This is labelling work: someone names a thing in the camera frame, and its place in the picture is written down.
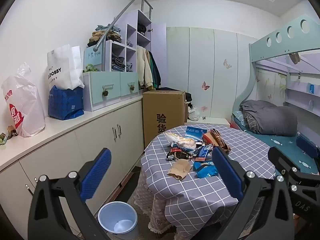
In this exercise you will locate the small blue wall box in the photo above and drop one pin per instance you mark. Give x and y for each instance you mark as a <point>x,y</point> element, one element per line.
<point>312,88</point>

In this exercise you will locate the pale blue plastic bin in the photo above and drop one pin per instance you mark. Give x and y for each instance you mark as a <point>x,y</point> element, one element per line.
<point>105,220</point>

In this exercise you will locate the large cardboard box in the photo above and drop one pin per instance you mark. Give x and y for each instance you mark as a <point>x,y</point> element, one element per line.
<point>162,112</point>

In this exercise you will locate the pile of folded clothes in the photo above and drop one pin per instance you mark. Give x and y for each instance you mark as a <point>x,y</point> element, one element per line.
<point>100,36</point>

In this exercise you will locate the round table, checked purple cloth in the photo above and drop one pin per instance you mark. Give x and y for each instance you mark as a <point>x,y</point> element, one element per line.
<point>165,190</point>

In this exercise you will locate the pale plastic wrapper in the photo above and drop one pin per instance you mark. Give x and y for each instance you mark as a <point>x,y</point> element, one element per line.
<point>180,141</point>

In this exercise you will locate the purple stair shelf unit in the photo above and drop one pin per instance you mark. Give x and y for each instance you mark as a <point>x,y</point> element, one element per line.
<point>157,55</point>

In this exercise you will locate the green plant ornament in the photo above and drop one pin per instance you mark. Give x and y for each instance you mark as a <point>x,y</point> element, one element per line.
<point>91,68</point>

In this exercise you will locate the beige fringed table skirt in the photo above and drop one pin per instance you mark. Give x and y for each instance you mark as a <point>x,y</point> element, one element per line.
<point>150,205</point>

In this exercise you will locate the small red wrapper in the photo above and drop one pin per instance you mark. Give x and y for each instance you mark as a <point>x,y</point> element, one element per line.
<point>200,159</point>

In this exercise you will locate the teal candy print bed sheet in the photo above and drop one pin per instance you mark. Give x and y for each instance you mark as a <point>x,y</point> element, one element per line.
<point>280,142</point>

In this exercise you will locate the small teal drawer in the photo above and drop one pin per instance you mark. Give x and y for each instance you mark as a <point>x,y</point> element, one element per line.
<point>128,78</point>

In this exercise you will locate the teal bunk bed frame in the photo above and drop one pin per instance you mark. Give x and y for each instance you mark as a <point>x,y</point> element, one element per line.
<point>265,52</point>

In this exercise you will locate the blue plastic wrapper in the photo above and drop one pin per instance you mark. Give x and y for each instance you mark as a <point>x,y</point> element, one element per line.
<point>205,169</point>

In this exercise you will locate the pink butterfly sticker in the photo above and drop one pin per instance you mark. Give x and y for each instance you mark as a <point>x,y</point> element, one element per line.
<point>205,85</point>

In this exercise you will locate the white plastic bag red print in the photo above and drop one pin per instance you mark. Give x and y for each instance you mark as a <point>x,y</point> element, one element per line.
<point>25,105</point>

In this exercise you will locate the black bag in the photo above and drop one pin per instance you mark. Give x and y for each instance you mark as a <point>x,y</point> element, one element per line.
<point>188,97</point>

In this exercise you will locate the dark folded clothes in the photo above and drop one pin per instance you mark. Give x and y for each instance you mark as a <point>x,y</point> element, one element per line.
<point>117,62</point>

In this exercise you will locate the red plastic stool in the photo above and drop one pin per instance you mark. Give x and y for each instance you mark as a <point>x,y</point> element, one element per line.
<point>232,124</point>

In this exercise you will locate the grey checked pillow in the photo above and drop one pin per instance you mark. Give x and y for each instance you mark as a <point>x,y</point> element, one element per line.
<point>248,121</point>

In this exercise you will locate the white paper shopping bag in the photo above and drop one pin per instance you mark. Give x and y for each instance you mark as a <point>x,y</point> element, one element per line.
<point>62,67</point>

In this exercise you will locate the brown hanging cloth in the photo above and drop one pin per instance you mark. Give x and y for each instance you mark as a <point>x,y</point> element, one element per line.
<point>295,57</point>

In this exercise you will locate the grey quilt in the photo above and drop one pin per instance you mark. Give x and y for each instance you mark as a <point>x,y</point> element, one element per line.
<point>275,117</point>

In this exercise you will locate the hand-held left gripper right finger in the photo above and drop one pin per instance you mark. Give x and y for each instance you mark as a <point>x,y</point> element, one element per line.
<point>226,175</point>

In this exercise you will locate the black folded clothes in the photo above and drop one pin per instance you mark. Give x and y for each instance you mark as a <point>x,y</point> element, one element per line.
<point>142,28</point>

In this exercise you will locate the grey metal handrail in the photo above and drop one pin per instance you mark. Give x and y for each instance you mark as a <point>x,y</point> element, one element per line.
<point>120,16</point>

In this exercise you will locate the large teal drawer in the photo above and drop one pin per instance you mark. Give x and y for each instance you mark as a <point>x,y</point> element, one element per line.
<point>105,82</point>

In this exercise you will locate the faded pink flower sticker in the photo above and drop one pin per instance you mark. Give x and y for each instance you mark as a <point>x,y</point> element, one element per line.
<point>203,108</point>

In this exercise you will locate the blue patterned bag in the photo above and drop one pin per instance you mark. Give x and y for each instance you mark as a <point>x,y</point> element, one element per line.
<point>65,102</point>

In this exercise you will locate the white wardrobe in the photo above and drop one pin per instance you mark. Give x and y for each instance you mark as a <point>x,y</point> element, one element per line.
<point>220,42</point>

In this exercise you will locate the black snack wrapper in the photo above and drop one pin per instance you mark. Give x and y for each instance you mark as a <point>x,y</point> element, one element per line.
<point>176,155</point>

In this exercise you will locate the dark hanging jacket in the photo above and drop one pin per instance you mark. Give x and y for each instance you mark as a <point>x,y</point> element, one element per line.
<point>158,75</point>

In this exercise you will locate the blue white paper box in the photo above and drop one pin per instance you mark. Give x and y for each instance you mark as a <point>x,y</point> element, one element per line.
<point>196,133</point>

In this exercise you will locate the tan paper bag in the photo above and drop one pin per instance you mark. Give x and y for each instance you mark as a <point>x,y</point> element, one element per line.
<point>180,168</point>

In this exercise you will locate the green hanging jacket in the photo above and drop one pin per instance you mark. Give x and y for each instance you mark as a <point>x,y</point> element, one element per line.
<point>153,75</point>

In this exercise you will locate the pale butterfly sticker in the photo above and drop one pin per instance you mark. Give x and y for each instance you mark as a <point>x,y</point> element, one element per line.
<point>227,63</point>

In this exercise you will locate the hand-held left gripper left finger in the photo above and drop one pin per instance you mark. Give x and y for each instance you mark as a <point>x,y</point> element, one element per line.
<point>96,175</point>

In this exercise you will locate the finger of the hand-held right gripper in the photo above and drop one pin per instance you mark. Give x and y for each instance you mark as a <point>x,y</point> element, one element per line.
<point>277,158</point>
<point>307,148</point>

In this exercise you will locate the pale teal paper sign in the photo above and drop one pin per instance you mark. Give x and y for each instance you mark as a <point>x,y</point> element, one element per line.
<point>93,57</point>

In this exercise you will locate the cream hanging jacket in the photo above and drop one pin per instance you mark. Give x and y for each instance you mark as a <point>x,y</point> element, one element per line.
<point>143,65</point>

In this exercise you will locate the white low cabinet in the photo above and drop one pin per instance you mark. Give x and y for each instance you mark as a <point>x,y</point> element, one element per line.
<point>95,140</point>

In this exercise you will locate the dark cloth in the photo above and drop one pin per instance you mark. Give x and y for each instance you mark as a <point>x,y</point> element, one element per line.
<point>170,89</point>

